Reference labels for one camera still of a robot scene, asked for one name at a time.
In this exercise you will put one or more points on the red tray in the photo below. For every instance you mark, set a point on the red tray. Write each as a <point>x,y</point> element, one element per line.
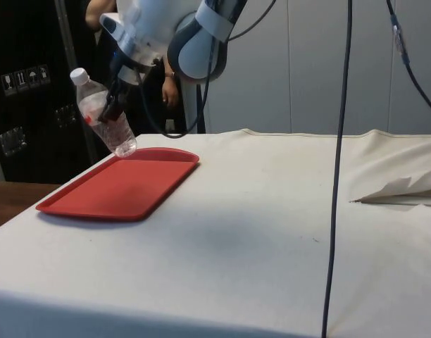
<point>124,190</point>

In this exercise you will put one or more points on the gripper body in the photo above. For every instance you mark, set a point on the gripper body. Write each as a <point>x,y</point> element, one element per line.
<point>124,70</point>

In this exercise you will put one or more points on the black cabinet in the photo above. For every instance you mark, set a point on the black cabinet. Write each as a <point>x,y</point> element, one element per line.
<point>32,105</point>

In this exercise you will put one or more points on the clear plastic bottle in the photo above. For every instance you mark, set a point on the clear plastic bottle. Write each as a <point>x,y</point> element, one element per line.
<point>111,135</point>

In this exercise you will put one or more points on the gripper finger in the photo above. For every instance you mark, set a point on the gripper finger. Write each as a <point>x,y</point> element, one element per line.
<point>111,109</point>

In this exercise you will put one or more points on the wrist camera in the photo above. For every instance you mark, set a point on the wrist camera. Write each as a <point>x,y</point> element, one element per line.
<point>113,26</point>

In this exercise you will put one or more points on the person in dark clothes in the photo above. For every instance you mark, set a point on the person in dark clothes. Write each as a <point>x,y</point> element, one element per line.
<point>171,91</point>

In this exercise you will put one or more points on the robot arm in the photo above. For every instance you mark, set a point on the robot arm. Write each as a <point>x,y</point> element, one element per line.
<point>198,56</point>

